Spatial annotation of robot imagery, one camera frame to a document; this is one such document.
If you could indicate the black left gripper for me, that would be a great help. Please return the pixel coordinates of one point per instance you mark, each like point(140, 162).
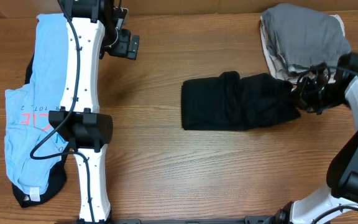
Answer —
point(122, 50)

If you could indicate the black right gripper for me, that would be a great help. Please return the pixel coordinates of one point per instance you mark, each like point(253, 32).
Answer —
point(302, 92)

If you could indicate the black t-shirt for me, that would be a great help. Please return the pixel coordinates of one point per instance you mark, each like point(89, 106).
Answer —
point(231, 103)

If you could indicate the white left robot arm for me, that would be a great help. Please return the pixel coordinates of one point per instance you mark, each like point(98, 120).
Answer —
point(95, 28)

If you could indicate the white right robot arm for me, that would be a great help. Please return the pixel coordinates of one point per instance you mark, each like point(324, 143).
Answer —
point(340, 192)

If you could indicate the gray folded garment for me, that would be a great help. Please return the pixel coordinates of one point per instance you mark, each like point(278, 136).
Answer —
point(306, 34)

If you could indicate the light blue t-shirt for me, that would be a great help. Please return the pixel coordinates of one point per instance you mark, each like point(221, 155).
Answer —
point(36, 109)

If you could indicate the black bottom shirt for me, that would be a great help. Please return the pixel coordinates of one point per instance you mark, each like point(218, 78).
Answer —
point(51, 186)

